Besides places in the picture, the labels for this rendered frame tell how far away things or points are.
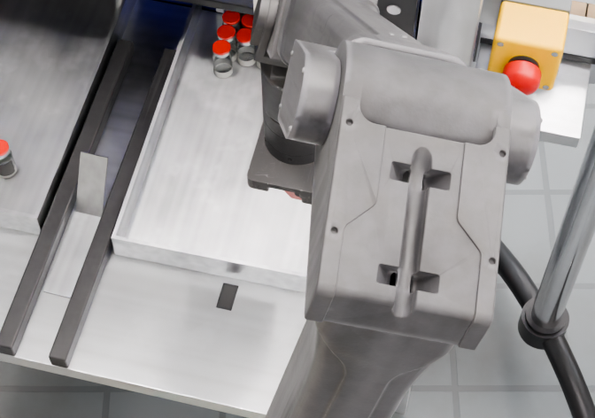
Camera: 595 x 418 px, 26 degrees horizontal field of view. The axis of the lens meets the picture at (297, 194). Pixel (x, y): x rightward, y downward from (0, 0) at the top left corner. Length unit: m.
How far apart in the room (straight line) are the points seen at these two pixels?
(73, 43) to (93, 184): 0.22
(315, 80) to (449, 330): 0.12
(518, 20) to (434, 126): 0.81
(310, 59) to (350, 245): 0.09
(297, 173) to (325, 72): 0.51
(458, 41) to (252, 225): 0.29
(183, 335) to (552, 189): 1.29
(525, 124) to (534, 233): 1.85
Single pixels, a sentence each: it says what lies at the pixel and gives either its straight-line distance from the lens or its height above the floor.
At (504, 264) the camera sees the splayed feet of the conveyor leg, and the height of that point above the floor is 0.11.
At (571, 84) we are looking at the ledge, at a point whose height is 0.88.
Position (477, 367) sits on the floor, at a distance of 2.29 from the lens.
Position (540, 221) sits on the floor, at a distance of 2.45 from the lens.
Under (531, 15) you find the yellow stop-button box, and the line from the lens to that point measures 1.37.
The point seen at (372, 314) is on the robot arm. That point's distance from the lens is 0.53.
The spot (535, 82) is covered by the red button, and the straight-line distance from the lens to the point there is 1.35.
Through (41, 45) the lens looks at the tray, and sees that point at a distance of 1.54.
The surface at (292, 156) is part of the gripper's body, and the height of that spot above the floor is 1.19.
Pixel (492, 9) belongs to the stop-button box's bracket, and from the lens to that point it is 1.42.
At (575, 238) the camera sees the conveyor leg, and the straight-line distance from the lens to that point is 1.92.
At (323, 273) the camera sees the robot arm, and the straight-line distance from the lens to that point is 0.52.
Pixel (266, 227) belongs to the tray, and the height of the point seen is 0.88.
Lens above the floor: 2.07
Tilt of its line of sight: 58 degrees down
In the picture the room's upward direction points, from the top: straight up
